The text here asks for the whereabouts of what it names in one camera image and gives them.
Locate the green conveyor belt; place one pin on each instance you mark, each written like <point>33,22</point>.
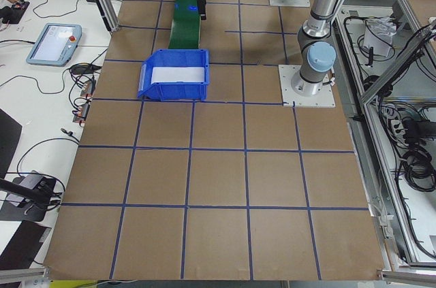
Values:
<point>185,29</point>

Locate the blue plastic bin left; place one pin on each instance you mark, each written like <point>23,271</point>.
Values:
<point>174,90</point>

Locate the white foam pad left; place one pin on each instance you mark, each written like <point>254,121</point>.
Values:
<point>177,74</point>

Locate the teach pendant near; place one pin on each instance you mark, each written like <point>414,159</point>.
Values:
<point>55,45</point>

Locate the white paper bag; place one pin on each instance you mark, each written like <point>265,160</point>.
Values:
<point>379,33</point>

